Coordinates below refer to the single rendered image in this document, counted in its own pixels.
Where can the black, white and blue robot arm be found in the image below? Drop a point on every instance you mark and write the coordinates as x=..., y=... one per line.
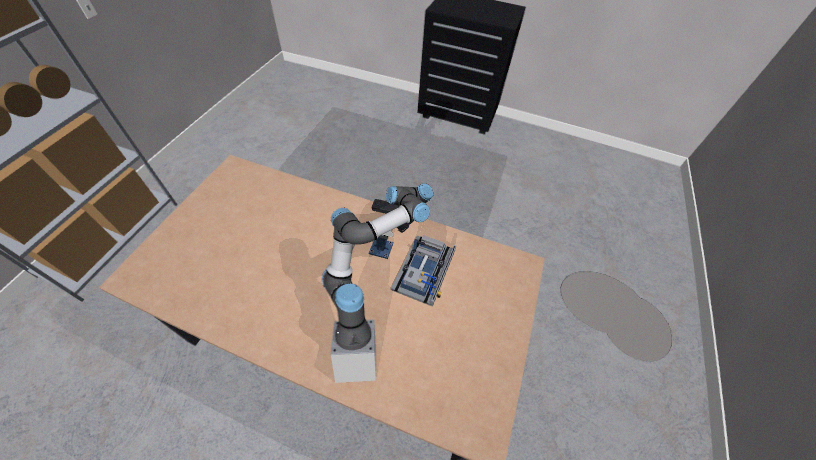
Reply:
x=352, y=332

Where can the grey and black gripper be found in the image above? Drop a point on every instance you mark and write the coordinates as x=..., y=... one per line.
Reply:
x=400, y=229

